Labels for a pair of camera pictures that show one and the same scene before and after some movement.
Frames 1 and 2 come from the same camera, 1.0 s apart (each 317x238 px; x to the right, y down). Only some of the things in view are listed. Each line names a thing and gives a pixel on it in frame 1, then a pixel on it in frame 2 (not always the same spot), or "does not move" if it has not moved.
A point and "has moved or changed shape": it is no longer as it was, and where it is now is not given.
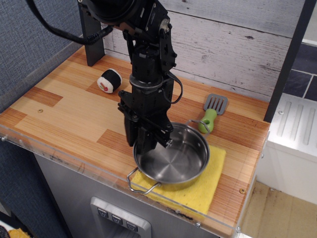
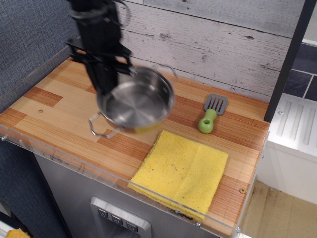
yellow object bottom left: x=18 y=233 does not move
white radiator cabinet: x=289 y=162 does not move
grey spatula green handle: x=214 y=104 does not move
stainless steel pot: x=179 y=164 has moved or changed shape
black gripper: x=149 y=108 -> x=101 y=45
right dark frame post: x=289 y=60 does not move
